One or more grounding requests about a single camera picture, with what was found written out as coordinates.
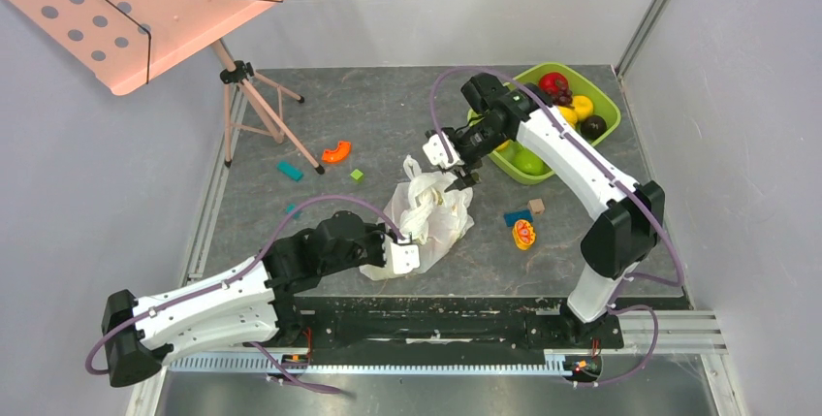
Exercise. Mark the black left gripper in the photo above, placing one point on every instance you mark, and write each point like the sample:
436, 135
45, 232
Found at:
381, 234

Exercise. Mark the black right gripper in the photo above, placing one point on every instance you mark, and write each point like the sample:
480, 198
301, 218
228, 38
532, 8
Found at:
464, 160

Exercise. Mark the white plastic bag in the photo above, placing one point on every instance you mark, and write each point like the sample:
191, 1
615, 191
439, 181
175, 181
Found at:
432, 218

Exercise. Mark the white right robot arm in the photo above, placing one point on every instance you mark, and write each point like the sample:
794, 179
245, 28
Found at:
626, 215

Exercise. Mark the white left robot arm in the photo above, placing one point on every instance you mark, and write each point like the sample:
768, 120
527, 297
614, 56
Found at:
251, 302

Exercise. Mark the yellow fake lemon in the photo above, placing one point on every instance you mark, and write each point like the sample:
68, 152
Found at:
503, 146

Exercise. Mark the green fake apple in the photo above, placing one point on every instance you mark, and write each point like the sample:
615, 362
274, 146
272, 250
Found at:
528, 163

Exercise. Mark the upper fake banana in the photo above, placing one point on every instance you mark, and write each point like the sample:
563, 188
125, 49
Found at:
569, 116

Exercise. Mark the purple fake grapes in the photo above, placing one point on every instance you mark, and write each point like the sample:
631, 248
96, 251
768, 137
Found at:
563, 98

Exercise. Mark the red fake apple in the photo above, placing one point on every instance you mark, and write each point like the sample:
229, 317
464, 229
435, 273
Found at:
554, 83

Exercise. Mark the dark fake plum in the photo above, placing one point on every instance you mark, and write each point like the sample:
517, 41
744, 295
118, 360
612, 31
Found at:
593, 127

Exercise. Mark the small yellow fake fruit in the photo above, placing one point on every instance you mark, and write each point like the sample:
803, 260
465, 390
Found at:
583, 107

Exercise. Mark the green plastic tray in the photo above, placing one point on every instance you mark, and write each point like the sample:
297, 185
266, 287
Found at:
579, 85

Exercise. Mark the blue toy brick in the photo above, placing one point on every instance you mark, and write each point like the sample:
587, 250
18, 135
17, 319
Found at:
512, 217

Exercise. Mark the small green cube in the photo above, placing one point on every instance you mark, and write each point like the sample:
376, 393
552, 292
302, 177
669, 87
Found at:
357, 175

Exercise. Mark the small wooden cube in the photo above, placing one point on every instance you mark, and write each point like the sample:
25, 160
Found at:
536, 206

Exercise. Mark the yellow orange toy piece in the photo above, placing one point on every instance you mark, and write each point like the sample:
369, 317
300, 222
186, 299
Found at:
523, 234

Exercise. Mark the small teal cube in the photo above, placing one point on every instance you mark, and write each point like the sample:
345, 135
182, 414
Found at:
292, 209

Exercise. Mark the orange curved toy block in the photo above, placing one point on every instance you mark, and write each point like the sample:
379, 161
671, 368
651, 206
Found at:
337, 155

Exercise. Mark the teal rectangular block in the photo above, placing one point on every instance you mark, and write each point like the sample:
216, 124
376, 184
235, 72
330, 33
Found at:
289, 171

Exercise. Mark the pink music stand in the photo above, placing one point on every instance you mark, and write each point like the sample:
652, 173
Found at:
127, 43

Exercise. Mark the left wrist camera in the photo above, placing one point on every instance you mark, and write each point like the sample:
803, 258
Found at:
401, 257

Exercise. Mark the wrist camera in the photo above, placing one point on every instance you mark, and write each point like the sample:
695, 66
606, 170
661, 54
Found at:
401, 257
441, 153

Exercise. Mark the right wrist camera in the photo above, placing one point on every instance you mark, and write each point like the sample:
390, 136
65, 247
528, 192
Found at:
441, 153

